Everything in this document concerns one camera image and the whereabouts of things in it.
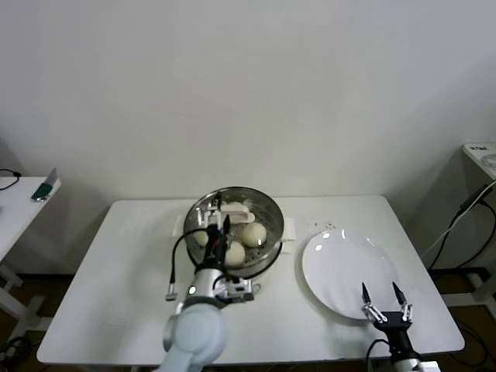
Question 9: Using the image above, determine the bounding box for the green handled tool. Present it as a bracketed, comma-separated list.
[30, 167, 62, 202]

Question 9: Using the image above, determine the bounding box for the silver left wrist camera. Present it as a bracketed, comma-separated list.
[219, 277, 257, 304]

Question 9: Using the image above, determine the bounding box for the white round plate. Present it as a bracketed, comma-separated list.
[301, 229, 401, 321]

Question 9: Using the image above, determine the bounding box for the white side cabinet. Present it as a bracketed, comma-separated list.
[463, 142, 496, 183]

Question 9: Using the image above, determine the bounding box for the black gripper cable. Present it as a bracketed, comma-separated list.
[164, 226, 210, 303]
[366, 339, 392, 372]

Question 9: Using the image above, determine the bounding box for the white power cable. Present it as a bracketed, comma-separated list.
[421, 191, 491, 260]

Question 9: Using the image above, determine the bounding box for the round glass pot lid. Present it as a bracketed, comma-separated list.
[184, 188, 285, 278]

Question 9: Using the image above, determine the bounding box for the stainless steel steamer basket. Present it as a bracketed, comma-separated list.
[172, 186, 298, 280]

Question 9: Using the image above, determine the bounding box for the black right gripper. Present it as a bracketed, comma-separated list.
[360, 281, 414, 356]

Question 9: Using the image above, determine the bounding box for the black cable on side table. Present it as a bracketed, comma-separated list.
[0, 168, 22, 191]

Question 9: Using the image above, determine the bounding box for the black power adapter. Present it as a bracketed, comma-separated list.
[456, 184, 490, 218]

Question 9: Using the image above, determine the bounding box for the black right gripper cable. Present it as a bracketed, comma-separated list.
[366, 339, 392, 372]

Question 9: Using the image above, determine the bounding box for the white side table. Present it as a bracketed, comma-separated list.
[0, 176, 64, 322]

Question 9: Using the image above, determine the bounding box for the black floor cable bundle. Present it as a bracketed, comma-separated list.
[0, 335, 40, 363]

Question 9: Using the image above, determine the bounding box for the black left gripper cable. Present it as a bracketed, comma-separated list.
[164, 226, 210, 303]

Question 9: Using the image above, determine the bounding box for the white work table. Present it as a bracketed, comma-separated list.
[36, 195, 466, 367]

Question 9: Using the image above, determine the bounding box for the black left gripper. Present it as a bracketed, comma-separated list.
[196, 189, 237, 270]

